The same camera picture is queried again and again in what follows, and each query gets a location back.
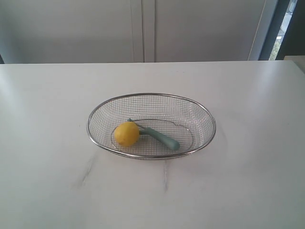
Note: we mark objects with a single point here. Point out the yellow lemon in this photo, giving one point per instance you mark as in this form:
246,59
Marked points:
126,134

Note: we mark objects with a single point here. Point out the teal handled peeler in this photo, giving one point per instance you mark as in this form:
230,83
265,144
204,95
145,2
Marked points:
164,139

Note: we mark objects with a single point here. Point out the steel wire mesh basket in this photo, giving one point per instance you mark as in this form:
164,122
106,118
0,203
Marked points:
180,118

